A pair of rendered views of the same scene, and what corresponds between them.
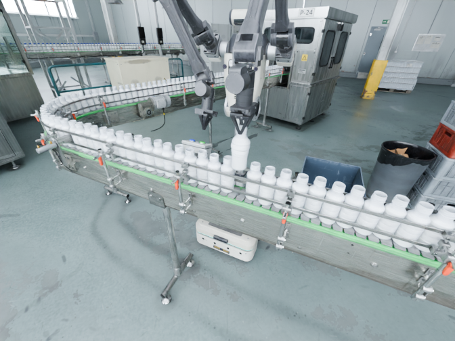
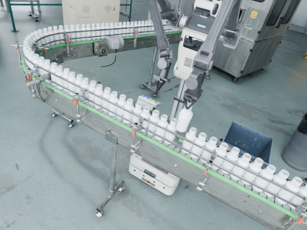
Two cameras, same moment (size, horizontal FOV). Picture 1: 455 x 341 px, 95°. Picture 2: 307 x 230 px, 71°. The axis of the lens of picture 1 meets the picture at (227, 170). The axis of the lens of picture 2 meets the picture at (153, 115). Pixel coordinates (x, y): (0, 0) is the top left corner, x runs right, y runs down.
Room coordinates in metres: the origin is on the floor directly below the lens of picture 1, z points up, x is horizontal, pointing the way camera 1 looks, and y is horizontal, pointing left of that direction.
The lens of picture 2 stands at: (-0.24, 0.12, 1.89)
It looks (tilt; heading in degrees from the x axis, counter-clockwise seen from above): 36 degrees down; 0
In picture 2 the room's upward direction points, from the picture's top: 12 degrees clockwise
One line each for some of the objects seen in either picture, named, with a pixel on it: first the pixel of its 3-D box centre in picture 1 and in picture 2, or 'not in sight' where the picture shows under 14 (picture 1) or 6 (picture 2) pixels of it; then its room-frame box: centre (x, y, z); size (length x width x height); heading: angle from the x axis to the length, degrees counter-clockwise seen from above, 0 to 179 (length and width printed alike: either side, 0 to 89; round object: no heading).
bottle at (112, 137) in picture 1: (114, 145); (85, 89); (0.99, 0.60, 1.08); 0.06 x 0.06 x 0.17
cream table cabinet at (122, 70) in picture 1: (142, 87); (91, 13); (4.89, 1.93, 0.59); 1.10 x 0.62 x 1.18; 139
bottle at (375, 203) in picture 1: (370, 213); (264, 178); (0.52, -0.49, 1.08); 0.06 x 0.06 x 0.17
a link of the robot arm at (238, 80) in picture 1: (242, 69); (198, 72); (0.67, -0.04, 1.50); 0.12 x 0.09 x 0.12; 158
